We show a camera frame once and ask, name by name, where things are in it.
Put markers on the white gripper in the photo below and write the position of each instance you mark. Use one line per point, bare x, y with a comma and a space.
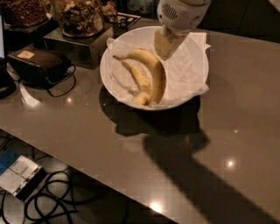
181, 17

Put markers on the yellow banana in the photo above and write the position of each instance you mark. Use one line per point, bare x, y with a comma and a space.
142, 82
155, 67

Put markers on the white paper liner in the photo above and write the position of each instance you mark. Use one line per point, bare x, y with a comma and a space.
186, 73

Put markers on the black tray in background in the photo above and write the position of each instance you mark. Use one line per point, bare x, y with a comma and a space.
121, 20

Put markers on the dark metal scale base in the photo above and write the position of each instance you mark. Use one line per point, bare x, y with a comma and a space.
83, 52

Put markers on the glass jar of granola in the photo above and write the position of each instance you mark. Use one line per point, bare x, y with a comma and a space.
78, 18

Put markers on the black handheld device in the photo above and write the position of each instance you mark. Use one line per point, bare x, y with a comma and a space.
40, 67

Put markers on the dark base under cereal jar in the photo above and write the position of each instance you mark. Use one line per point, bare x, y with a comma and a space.
20, 37

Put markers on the glass jar of brown cereal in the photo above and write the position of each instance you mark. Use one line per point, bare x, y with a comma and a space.
23, 12

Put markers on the black monitor stand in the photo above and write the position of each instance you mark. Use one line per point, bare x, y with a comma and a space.
7, 85

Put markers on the blue object on floor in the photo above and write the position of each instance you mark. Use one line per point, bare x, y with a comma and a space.
7, 158

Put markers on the white box on floor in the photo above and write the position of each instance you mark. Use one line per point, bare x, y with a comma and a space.
22, 178

